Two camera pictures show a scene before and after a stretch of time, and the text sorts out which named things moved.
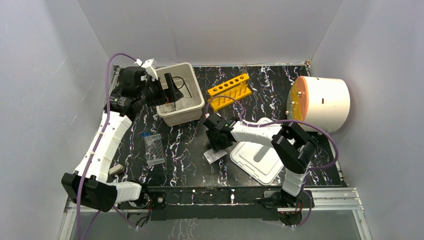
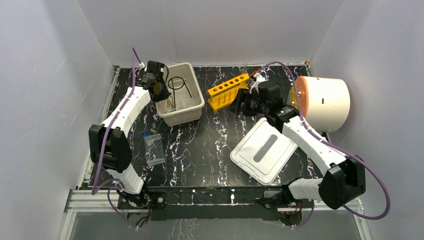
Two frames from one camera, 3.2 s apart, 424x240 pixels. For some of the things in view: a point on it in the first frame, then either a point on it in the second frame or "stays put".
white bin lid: x=261 y=162 stays put
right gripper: x=214 y=145 to x=243 y=95
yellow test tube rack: x=229 y=93 stays put
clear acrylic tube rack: x=154 y=149 stays put
